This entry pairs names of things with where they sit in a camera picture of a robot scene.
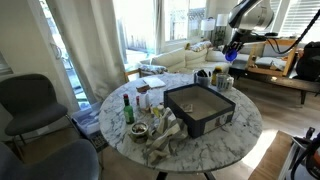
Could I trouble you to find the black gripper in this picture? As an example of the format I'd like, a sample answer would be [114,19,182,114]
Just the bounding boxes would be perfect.
[221,31,248,56]

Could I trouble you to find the amber bottle with yellow lid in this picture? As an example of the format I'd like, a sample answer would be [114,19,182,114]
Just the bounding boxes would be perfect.
[211,66,224,86]

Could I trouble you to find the silver metal cup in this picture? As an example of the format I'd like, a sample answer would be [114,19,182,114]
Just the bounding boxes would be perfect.
[216,73,231,92]

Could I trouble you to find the white table lamp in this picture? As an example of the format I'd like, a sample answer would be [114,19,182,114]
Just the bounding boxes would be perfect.
[215,13,231,34]
[200,17,217,42]

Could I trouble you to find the patterned sofa cushion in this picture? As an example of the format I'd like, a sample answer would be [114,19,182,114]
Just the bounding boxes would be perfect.
[187,40,214,53]

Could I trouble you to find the black rounded utensil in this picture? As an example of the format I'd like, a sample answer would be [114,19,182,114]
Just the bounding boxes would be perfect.
[196,68,210,78]

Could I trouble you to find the beige sofa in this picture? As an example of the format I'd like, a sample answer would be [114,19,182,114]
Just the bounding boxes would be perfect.
[139,39,234,75]

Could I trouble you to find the dark low bench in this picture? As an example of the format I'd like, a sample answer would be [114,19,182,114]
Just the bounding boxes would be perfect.
[229,62,320,105]

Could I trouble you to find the navy blue cardboard box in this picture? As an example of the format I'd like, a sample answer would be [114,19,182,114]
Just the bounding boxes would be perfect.
[162,83,237,140]

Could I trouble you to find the white window blinds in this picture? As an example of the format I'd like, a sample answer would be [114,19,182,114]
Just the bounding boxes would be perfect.
[269,0,320,38]

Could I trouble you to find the clear plastic pouch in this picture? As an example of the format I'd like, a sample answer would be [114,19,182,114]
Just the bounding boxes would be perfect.
[179,102,195,114]

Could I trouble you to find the black backpack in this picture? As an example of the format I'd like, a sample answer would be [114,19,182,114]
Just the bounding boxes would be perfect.
[294,41,320,83]

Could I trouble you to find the grey patterned blanket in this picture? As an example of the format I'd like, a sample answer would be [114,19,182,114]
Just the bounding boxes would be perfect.
[137,63,168,76]

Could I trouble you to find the white paper napkin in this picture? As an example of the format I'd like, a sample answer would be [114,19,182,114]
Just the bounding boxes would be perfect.
[142,76,167,90]

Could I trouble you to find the brown wooden block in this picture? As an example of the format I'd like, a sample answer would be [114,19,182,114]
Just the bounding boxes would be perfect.
[135,84,151,94]

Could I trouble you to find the yellow package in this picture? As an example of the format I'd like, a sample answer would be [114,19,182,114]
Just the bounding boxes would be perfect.
[151,104,165,118]

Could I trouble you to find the small white plastic bottle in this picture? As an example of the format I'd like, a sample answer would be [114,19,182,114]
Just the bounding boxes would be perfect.
[138,90,151,111]

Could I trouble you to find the wooden chair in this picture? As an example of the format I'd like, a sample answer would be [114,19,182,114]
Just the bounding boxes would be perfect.
[123,67,144,83]

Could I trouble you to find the striped grey white cloth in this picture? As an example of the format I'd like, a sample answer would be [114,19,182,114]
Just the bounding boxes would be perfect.
[142,106,190,165]

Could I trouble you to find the light wooden bench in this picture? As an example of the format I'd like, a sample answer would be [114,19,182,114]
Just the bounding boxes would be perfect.
[247,129,295,180]

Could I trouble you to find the green glass bottle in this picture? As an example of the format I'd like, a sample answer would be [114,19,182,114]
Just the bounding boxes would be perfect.
[122,93,136,125]

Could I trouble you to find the small round tin bowl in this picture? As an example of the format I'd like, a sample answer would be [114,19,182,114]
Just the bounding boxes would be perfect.
[130,121,150,145]

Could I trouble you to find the black table base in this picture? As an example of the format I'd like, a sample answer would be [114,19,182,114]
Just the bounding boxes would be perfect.
[155,170,218,180]

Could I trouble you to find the beige curtain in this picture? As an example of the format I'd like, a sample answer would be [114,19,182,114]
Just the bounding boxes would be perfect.
[45,0,127,105]

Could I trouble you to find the clear plastic storage bin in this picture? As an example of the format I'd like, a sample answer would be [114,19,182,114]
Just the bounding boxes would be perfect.
[70,101,105,138]

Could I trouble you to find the black mesh crate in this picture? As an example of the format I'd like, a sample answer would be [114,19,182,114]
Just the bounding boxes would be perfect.
[89,130,110,153]

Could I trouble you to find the dark grey padded chair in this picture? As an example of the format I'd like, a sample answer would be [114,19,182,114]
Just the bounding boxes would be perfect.
[0,73,73,158]

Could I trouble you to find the wooden frame shelf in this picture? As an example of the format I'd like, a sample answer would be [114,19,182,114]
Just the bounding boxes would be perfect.
[246,36,299,78]

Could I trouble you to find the black robot cable hose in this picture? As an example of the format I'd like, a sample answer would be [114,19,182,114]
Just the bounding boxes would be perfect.
[265,7,320,56]

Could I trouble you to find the camera stand equipment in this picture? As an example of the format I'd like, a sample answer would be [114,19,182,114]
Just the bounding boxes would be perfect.
[277,126,320,180]

